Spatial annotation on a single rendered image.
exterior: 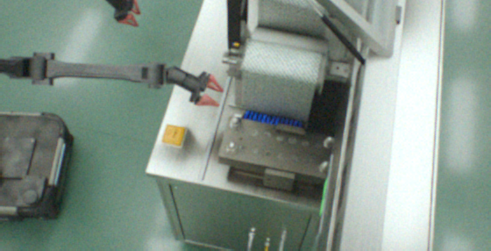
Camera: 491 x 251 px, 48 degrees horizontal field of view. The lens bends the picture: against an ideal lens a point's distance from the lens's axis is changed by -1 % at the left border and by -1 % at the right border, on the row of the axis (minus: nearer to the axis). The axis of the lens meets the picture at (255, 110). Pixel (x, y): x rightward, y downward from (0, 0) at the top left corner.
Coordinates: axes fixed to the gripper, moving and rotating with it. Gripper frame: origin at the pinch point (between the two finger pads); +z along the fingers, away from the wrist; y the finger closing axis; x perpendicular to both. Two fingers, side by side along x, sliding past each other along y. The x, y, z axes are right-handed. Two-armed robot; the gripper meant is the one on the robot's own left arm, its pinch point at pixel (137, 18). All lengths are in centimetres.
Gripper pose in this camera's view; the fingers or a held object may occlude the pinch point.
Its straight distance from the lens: 219.7
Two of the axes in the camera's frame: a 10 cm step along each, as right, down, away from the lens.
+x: -8.8, 2.1, 4.2
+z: 4.7, 4.6, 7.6
